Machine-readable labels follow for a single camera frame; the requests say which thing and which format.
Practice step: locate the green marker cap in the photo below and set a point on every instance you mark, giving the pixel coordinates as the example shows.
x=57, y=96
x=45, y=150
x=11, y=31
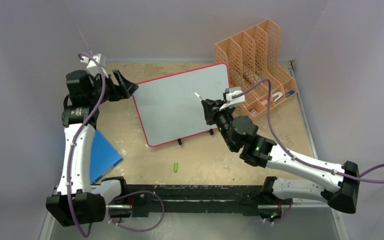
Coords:
x=175, y=167

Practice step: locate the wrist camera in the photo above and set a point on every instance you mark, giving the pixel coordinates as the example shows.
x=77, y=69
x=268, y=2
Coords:
x=232, y=97
x=94, y=66

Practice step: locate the orange file organizer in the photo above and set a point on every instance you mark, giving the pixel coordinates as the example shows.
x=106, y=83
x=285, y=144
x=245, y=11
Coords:
x=252, y=55

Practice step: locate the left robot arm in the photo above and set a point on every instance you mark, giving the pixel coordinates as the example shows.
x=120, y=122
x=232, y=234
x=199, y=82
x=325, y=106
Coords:
x=74, y=200

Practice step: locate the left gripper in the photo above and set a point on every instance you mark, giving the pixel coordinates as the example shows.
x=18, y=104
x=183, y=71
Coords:
x=124, y=90

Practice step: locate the pink framed whiteboard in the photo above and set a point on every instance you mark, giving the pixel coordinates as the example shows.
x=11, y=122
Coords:
x=168, y=109

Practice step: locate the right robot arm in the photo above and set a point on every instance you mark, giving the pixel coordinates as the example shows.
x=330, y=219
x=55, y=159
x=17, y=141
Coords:
x=332, y=183

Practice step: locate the small pink card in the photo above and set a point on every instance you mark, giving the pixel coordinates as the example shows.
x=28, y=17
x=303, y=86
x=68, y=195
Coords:
x=254, y=113

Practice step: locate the black base bar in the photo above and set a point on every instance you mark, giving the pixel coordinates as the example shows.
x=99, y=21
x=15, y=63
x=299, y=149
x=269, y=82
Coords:
x=198, y=199

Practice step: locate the blue small item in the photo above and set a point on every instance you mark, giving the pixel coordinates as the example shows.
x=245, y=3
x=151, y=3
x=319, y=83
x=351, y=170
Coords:
x=289, y=93

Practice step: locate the green capped white marker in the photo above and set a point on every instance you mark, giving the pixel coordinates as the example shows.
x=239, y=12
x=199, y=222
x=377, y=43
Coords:
x=198, y=96

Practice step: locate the white stapler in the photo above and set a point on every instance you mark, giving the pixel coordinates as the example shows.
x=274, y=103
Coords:
x=277, y=96

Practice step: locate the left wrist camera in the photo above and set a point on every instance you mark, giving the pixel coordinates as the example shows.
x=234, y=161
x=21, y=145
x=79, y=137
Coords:
x=94, y=66

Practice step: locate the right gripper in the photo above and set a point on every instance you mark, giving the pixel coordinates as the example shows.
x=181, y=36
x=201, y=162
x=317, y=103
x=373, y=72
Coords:
x=211, y=108

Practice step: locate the blue book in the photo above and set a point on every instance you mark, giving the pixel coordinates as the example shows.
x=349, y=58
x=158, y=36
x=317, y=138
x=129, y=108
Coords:
x=104, y=157

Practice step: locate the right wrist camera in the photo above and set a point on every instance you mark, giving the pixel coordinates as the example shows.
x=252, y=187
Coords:
x=232, y=97

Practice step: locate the aluminium frame rail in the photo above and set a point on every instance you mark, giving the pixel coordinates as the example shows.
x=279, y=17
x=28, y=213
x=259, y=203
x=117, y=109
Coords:
x=48, y=226

